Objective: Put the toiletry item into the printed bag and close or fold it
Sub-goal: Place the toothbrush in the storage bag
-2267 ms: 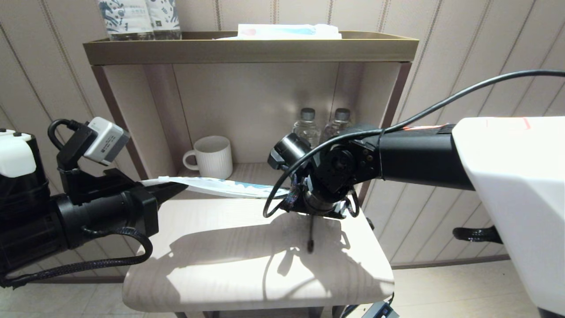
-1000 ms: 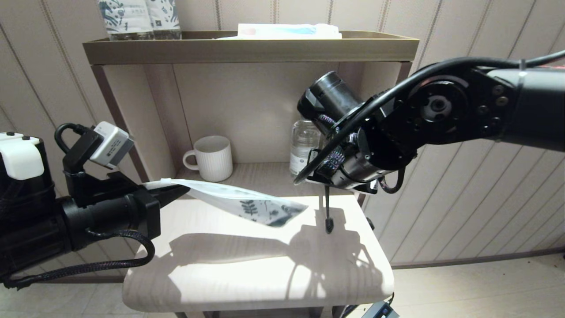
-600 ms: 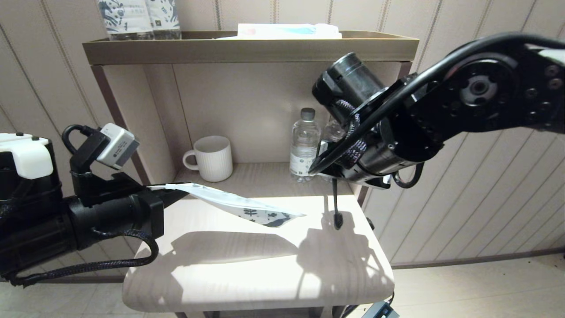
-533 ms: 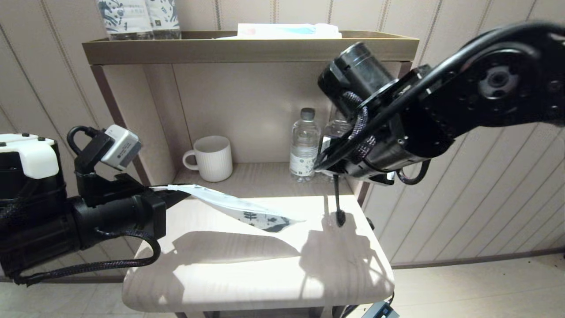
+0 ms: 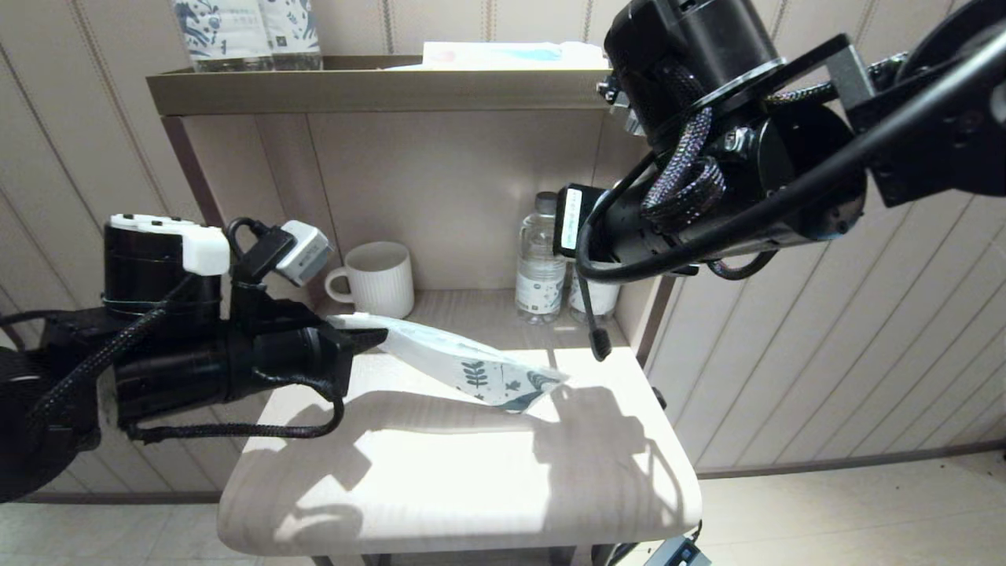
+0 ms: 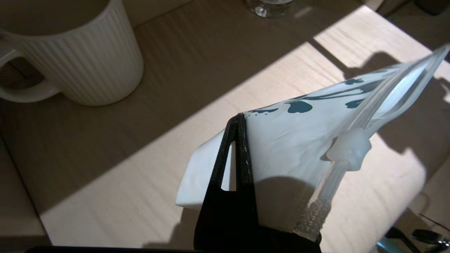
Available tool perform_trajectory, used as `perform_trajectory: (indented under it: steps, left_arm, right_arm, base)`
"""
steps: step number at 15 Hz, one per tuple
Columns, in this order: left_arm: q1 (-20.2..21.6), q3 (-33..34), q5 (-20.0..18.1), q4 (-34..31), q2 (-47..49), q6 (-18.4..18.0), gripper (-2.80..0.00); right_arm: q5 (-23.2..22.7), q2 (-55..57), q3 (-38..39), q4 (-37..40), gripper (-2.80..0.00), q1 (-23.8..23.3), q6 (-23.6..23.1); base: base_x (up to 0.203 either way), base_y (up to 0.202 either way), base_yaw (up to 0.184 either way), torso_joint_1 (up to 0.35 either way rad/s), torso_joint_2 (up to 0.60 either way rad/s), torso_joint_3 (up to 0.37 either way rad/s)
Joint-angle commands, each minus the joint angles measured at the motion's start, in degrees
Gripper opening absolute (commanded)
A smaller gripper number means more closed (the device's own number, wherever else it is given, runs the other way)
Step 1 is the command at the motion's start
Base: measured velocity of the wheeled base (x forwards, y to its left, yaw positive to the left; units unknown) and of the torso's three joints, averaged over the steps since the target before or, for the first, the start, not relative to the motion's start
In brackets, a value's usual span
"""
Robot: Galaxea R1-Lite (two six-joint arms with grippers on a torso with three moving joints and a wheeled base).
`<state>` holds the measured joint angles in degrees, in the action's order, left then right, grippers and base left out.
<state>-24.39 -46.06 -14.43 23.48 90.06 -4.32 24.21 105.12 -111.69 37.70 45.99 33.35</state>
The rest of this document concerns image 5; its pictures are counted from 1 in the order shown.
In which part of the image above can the white floral zip pouch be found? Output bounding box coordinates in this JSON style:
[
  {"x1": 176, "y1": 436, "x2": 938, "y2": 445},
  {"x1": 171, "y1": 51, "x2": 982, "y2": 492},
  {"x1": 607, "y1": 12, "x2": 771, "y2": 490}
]
[{"x1": 326, "y1": 313, "x2": 571, "y2": 413}]

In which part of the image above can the clear water bottle grey cap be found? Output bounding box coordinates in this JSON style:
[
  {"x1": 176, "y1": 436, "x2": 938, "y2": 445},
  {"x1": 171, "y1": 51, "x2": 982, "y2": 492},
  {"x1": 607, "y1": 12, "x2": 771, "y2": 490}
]
[
  {"x1": 567, "y1": 275, "x2": 622, "y2": 325},
  {"x1": 515, "y1": 192, "x2": 568, "y2": 325}
]

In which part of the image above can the white ribbed ceramic mug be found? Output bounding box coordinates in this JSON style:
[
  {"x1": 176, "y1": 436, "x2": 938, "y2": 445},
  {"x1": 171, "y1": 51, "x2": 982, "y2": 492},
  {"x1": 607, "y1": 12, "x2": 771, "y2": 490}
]
[{"x1": 325, "y1": 241, "x2": 415, "y2": 319}]

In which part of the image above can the white packet with blue stripe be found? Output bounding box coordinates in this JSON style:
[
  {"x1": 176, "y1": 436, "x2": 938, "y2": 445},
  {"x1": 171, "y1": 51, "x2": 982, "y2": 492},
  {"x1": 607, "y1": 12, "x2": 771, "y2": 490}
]
[{"x1": 385, "y1": 42, "x2": 610, "y2": 72}]

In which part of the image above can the beige wooden shelf cabinet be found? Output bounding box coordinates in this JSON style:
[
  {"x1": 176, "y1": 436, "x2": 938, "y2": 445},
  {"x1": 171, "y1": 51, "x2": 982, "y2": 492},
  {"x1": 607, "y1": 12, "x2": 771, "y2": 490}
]
[{"x1": 145, "y1": 53, "x2": 704, "y2": 566}]

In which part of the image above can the water bottle blue floral label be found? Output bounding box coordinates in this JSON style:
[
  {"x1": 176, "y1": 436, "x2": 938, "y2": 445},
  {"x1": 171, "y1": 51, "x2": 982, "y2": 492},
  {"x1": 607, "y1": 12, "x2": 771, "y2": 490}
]
[
  {"x1": 259, "y1": 0, "x2": 321, "y2": 72},
  {"x1": 171, "y1": 0, "x2": 272, "y2": 73}
]

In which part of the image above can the silver power adapter box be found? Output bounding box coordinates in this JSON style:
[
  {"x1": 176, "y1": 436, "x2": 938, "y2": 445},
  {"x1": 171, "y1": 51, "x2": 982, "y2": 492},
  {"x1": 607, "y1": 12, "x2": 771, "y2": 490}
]
[{"x1": 644, "y1": 536, "x2": 712, "y2": 566}]

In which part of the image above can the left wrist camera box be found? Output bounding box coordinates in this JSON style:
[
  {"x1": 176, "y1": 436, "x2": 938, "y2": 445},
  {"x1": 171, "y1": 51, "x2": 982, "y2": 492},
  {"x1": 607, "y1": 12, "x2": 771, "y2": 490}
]
[{"x1": 275, "y1": 220, "x2": 332, "y2": 286}]

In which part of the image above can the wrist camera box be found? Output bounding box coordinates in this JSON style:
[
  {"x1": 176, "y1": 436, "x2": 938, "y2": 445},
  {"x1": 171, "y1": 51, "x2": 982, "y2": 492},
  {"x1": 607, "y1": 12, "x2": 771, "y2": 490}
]
[
  {"x1": 597, "y1": 75, "x2": 647, "y2": 136},
  {"x1": 275, "y1": 220, "x2": 332, "y2": 286}
]

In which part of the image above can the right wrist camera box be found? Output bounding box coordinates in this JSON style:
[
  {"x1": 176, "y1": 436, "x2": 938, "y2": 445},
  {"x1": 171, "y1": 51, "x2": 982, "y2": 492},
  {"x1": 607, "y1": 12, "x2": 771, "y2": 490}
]
[{"x1": 597, "y1": 75, "x2": 647, "y2": 136}]

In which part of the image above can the braided right arm cable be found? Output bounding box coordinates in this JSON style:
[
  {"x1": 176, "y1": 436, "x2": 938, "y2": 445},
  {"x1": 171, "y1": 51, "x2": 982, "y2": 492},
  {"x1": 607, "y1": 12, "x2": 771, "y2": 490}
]
[{"x1": 641, "y1": 106, "x2": 728, "y2": 233}]

